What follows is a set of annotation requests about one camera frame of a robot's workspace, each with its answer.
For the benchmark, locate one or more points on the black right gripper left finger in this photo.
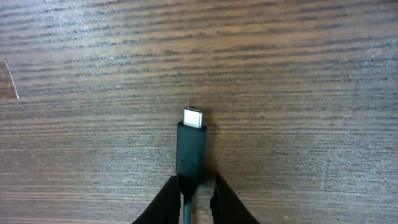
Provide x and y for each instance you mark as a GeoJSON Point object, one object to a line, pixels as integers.
{"type": "Point", "coordinates": [165, 207]}

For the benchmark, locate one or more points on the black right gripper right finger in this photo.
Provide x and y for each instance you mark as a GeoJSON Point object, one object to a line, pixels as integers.
{"type": "Point", "coordinates": [226, 207]}

